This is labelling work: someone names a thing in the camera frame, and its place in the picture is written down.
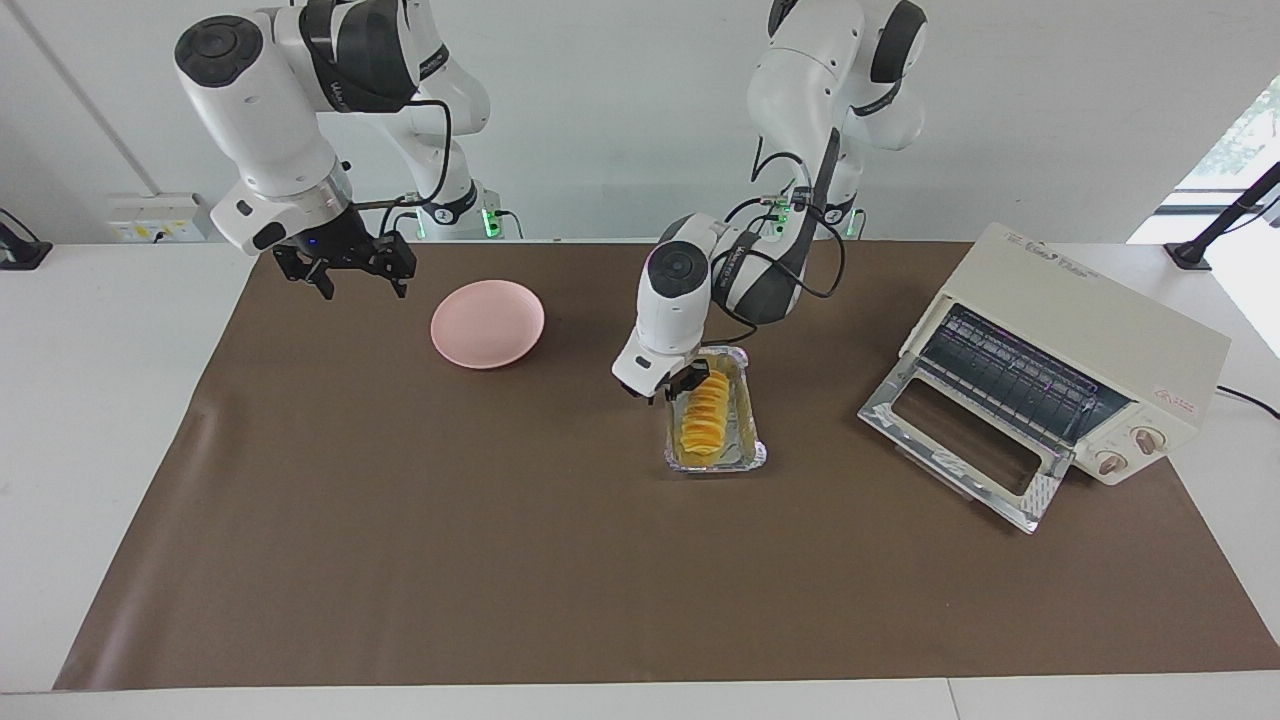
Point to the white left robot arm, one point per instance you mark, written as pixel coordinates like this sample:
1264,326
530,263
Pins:
800,80

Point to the aluminium foil tray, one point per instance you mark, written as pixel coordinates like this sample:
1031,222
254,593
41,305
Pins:
750,440

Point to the cream toaster oven body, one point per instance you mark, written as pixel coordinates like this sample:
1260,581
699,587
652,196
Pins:
1100,330

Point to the glass oven door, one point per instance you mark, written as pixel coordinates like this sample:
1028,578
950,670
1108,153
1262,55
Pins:
960,440

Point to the white wall socket box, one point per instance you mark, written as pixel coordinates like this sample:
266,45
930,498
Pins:
160,218

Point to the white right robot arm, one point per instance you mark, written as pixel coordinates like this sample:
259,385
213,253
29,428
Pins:
270,110

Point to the beige oven knob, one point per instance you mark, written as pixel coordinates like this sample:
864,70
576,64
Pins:
1110,462
1149,438

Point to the black pole stand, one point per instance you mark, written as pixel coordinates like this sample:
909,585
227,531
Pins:
1225,215

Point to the brown table mat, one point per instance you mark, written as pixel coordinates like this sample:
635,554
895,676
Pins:
640,580

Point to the pink round plate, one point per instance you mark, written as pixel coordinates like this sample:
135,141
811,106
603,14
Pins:
490,325

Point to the sliced golden bread loaf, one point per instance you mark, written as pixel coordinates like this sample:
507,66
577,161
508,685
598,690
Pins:
705,425

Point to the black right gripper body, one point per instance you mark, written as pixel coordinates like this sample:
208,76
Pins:
345,250

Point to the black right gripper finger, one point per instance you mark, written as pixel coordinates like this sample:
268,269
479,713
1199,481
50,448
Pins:
398,282
322,284

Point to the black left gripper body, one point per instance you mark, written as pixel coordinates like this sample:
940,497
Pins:
662,385

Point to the black desk clamp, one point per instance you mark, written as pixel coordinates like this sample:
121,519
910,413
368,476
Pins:
20,250

